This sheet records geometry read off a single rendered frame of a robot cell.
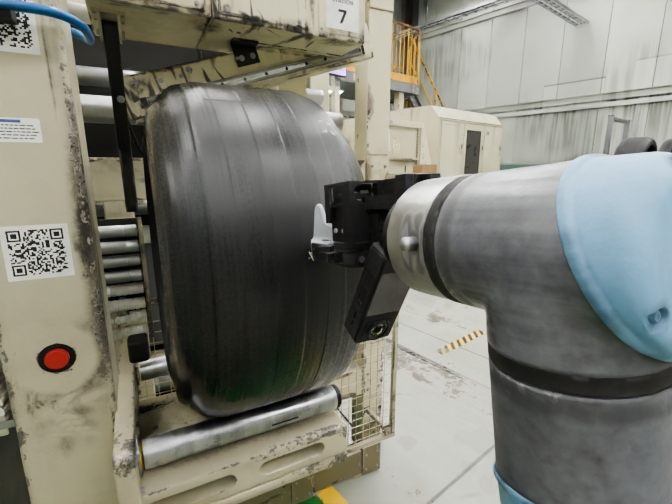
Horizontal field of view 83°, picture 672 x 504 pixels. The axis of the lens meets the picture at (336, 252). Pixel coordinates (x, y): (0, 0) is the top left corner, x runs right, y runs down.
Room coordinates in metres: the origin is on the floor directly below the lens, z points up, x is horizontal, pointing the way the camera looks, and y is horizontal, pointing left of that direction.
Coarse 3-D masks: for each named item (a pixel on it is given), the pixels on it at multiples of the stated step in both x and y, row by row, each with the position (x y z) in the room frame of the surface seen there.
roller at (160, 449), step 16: (288, 400) 0.61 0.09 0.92; (304, 400) 0.62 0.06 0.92; (320, 400) 0.63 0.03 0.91; (336, 400) 0.64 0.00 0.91; (240, 416) 0.57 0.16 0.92; (256, 416) 0.57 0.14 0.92; (272, 416) 0.58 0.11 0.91; (288, 416) 0.59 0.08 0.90; (304, 416) 0.61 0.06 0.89; (176, 432) 0.53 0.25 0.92; (192, 432) 0.53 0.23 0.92; (208, 432) 0.54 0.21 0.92; (224, 432) 0.54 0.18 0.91; (240, 432) 0.55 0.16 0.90; (256, 432) 0.57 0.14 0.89; (144, 448) 0.50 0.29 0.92; (160, 448) 0.50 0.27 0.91; (176, 448) 0.51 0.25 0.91; (192, 448) 0.52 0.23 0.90; (208, 448) 0.53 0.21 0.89; (160, 464) 0.50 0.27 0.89
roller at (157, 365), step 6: (150, 360) 0.76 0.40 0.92; (156, 360) 0.76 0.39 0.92; (162, 360) 0.76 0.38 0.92; (138, 366) 0.75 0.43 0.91; (144, 366) 0.74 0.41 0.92; (150, 366) 0.75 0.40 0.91; (156, 366) 0.75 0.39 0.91; (162, 366) 0.76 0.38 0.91; (138, 372) 0.73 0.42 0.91; (144, 372) 0.74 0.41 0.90; (150, 372) 0.74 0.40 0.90; (156, 372) 0.75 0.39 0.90; (162, 372) 0.75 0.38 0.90; (168, 372) 0.76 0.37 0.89; (144, 378) 0.74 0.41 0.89; (150, 378) 0.75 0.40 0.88
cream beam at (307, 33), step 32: (96, 0) 0.80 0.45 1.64; (128, 0) 0.81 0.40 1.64; (160, 0) 0.84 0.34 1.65; (192, 0) 0.86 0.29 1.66; (224, 0) 0.89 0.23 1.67; (256, 0) 0.93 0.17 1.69; (288, 0) 0.96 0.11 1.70; (320, 0) 1.00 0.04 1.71; (128, 32) 0.97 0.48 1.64; (160, 32) 0.97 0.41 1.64; (192, 32) 0.97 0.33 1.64; (224, 32) 0.97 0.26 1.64; (256, 32) 0.97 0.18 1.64; (288, 32) 0.97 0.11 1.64; (320, 32) 1.00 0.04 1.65; (352, 32) 1.04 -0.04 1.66
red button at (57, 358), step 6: (48, 354) 0.50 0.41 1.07; (54, 354) 0.50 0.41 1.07; (60, 354) 0.51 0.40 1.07; (66, 354) 0.51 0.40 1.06; (48, 360) 0.50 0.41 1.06; (54, 360) 0.50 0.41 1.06; (60, 360) 0.51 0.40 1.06; (66, 360) 0.51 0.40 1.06; (48, 366) 0.50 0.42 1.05; (54, 366) 0.50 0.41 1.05; (60, 366) 0.51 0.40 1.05
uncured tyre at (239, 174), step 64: (192, 128) 0.50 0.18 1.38; (256, 128) 0.53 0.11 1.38; (192, 192) 0.45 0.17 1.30; (256, 192) 0.47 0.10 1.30; (320, 192) 0.51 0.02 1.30; (192, 256) 0.43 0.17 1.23; (256, 256) 0.45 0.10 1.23; (192, 320) 0.43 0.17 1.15; (256, 320) 0.44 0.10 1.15; (320, 320) 0.49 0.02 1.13; (192, 384) 0.46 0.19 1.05; (256, 384) 0.47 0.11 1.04; (320, 384) 0.56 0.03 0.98
